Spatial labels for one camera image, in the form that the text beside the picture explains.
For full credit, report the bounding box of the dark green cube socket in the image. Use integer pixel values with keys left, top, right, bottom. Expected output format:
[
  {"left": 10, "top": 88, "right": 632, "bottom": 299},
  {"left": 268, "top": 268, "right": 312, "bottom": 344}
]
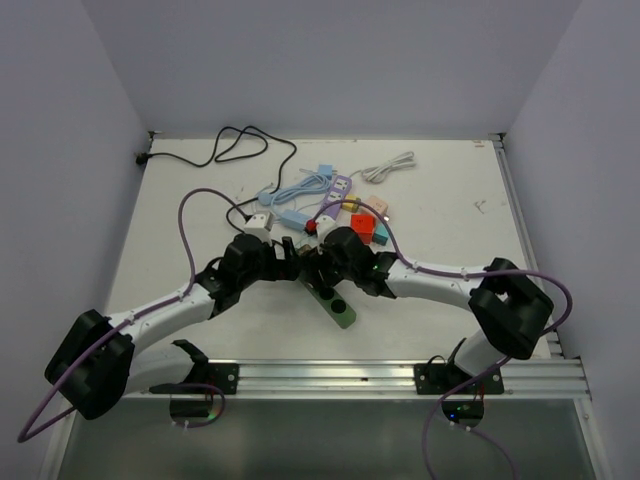
[{"left": 296, "top": 238, "right": 317, "bottom": 255}]

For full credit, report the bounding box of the green power strip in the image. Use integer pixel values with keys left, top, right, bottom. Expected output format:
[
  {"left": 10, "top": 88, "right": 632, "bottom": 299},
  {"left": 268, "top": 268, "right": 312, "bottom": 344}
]
[{"left": 302, "top": 281, "right": 357, "bottom": 330}]

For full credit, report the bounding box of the light blue power strip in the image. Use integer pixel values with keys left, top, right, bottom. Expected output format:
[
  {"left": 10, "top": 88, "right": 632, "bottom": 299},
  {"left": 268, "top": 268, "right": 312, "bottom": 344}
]
[{"left": 279, "top": 209, "right": 311, "bottom": 231}]

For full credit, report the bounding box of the red cube socket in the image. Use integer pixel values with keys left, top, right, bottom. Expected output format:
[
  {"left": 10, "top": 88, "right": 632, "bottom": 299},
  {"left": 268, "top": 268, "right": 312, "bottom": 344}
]
[{"left": 350, "top": 214, "right": 376, "bottom": 245}]

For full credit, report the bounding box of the teal plug adapter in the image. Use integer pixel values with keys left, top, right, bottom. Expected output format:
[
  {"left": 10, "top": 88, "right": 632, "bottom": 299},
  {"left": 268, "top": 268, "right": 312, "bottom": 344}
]
[{"left": 372, "top": 223, "right": 389, "bottom": 246}]

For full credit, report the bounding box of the yellow plug adapter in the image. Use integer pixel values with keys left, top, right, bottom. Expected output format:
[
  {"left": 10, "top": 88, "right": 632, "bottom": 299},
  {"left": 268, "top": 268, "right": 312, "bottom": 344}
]
[{"left": 341, "top": 196, "right": 361, "bottom": 213}]

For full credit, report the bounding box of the pink cube socket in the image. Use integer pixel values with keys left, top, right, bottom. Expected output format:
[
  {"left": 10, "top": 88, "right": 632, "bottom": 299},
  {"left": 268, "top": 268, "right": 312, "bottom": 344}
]
[{"left": 365, "top": 195, "right": 390, "bottom": 221}]

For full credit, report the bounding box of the blue plug charger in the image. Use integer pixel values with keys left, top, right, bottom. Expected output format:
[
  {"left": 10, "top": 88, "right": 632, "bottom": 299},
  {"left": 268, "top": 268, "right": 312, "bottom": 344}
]
[{"left": 317, "top": 164, "right": 336, "bottom": 180}]

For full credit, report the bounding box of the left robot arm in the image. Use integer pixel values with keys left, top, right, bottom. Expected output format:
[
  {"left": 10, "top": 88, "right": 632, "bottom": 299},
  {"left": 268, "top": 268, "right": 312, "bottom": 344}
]
[{"left": 45, "top": 234, "right": 300, "bottom": 420}]

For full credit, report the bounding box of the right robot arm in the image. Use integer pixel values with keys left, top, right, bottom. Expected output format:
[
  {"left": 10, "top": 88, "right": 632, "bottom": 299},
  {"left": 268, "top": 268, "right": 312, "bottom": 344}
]
[{"left": 300, "top": 227, "right": 554, "bottom": 393}]

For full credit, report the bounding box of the purple power strip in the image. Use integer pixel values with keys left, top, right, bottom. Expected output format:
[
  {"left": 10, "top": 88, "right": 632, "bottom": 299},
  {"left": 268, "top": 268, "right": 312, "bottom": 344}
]
[{"left": 321, "top": 175, "right": 352, "bottom": 220}]

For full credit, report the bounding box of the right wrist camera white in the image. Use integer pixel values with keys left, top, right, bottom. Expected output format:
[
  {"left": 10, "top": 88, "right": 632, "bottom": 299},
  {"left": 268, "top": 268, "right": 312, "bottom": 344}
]
[{"left": 305, "top": 215, "right": 336, "bottom": 242}]

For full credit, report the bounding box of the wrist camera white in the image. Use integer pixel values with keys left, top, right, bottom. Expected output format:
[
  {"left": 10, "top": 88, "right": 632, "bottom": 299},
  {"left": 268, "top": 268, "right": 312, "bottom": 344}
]
[
  {"left": 305, "top": 215, "right": 336, "bottom": 242},
  {"left": 243, "top": 211, "right": 274, "bottom": 245}
]

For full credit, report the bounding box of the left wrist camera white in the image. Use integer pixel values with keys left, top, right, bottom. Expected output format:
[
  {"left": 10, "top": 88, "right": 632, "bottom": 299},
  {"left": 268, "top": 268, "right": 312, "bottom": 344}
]
[{"left": 243, "top": 211, "right": 274, "bottom": 245}]

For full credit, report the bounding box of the thin mint cable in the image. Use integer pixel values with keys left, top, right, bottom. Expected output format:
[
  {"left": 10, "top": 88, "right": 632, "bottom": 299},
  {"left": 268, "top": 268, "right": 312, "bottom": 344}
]
[{"left": 249, "top": 194, "right": 326, "bottom": 241}]

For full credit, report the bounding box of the light blue coiled cord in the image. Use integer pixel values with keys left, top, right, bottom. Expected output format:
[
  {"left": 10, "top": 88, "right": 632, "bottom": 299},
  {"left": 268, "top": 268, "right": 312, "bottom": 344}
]
[{"left": 256, "top": 180, "right": 331, "bottom": 207}]

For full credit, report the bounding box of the white power strip cord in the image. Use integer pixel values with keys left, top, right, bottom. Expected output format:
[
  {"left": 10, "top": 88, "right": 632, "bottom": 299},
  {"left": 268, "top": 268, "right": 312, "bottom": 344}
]
[{"left": 347, "top": 151, "right": 417, "bottom": 184}]

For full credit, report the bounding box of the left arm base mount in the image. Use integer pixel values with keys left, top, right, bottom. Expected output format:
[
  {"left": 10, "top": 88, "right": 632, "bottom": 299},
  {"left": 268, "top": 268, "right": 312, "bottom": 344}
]
[{"left": 149, "top": 339, "right": 239, "bottom": 395}]

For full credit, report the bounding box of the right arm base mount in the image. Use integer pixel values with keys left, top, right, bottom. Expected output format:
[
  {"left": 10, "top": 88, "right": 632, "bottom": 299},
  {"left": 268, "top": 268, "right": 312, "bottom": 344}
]
[{"left": 413, "top": 338, "right": 505, "bottom": 395}]

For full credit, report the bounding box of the black power cable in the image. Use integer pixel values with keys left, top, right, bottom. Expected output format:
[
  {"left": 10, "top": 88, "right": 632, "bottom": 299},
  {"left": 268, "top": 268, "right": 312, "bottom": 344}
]
[{"left": 134, "top": 124, "right": 299, "bottom": 231}]

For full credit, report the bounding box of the right aluminium side rail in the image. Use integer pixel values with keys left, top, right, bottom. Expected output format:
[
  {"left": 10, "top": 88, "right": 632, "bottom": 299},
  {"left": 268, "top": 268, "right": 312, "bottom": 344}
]
[{"left": 489, "top": 134, "right": 565, "bottom": 359}]

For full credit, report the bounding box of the aluminium front rail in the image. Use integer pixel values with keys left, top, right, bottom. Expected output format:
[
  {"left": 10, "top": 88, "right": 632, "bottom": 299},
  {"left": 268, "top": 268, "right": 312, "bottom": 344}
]
[{"left": 121, "top": 352, "right": 590, "bottom": 399}]

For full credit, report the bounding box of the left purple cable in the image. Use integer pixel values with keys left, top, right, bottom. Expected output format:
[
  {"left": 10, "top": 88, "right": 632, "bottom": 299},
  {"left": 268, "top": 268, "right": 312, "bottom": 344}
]
[{"left": 17, "top": 187, "right": 251, "bottom": 444}]

